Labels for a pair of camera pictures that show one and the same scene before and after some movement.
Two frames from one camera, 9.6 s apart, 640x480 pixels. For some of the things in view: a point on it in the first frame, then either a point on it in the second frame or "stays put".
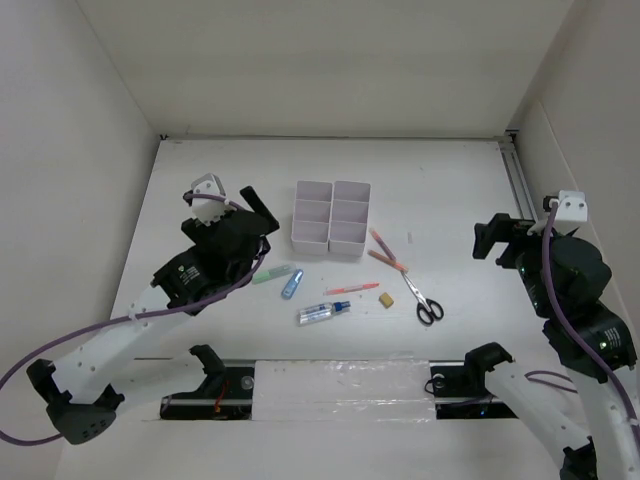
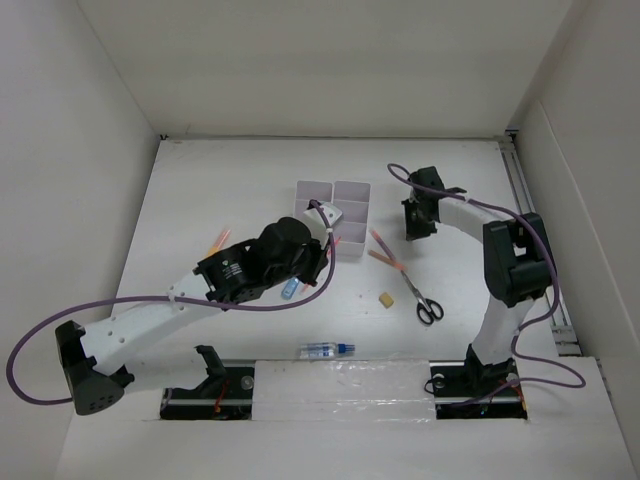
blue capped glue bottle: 321,311 to 324,350
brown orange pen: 388,260 stays put
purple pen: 383,244 stays put
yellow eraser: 386,300 stays put
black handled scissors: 429,309 stays put
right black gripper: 513,230 to 413,232
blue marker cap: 292,285 stays put
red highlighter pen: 331,291 to 306,286
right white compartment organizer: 348,220 stays put
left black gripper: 202,233 to 319,260
